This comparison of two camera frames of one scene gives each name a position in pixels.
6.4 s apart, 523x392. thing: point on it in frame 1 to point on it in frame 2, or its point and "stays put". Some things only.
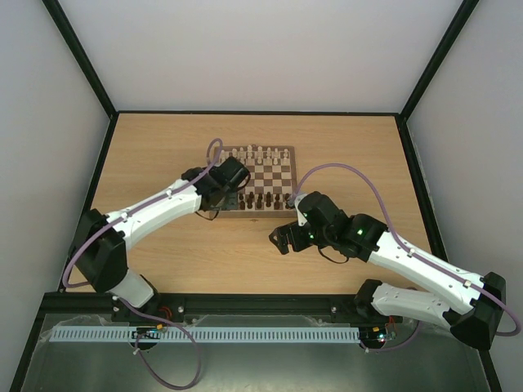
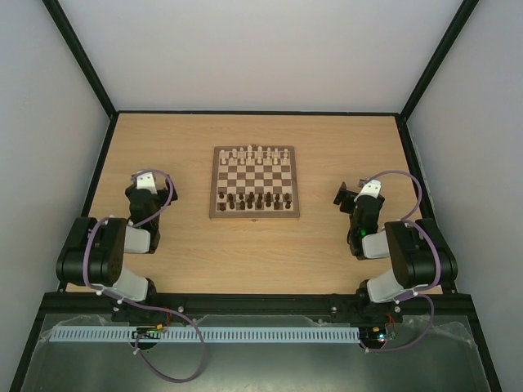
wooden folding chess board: [273, 180] stays put
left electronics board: [147, 332] stays put
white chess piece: [260, 154] stays put
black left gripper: [232, 204] to [172, 196]
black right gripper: [290, 237] to [345, 198]
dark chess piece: [249, 200] stays put
